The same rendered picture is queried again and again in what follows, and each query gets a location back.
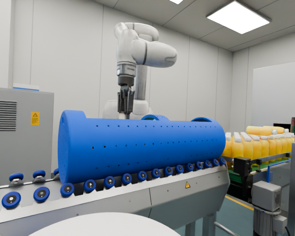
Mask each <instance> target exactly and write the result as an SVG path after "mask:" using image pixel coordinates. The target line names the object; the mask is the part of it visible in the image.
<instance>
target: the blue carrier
mask: <svg viewBox="0 0 295 236"><path fill-rule="evenodd" d="M154 119H155V120H154ZM225 145H226V136H225V132H224V130H223V128H222V126H221V125H220V124H219V123H218V122H217V121H216V120H214V119H212V118H204V117H199V118H195V119H193V120H192V121H170V120H169V119H168V118H167V117H165V116H163V115H152V114H148V115H145V116H144V117H143V118H142V119H141V120H136V119H107V118H86V115H85V113H84V112H83V111H75V110H64V111H63V112H62V114H61V117H60V122H59V133H58V168H59V177H60V181H61V183H62V184H64V183H72V184H76V183H82V182H85V181H86V180H88V179H93V180H98V179H104V178H106V177H107V176H112V177H118V176H122V175H123V174H125V173H129V174H134V173H138V172H139V171H141V170H142V171H145V172H146V171H151V170H153V169H164V168H165V167H167V166H169V167H176V166H177V165H181V166H182V165H186V164H187V163H191V164H193V163H196V162H204V161H205V160H208V161H211V160H213V159H217V158H218V157H219V156H220V155H221V154H222V153H223V151H224V148H225ZM104 146H105V147H104ZM115 146H116V147H115ZM92 147H93V148H92Z"/></svg>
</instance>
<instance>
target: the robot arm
mask: <svg viewBox="0 0 295 236"><path fill-rule="evenodd" d="M114 35H115V37H116V39H117V40H118V41H117V45H116V59H117V76H118V85H119V86H121V88H120V92H117V95H118V99H117V100H108V101H107V103H106V105H105V107H104V110H103V118H107V119H136V120H141V119H142V118H143V117H144V116H145V115H148V114H152V115H153V114H154V113H153V110H152V109H151V108H150V107H148V102H147V101H146V100H145V96H146V83H147V72H148V66H150V67H158V68H167V67H171V66H173V65H174V64H175V62H176V60H177V51H176V49H175V48H173V47H172V46H170V45H167V44H165V43H160V42H158V38H159V33H158V31H157V30H156V29H155V28H154V27H152V26H149V25H146V24H141V23H131V22H125V23H123V22H120V23H118V24H116V26H115V28H114ZM132 86H133V90H132Z"/></svg>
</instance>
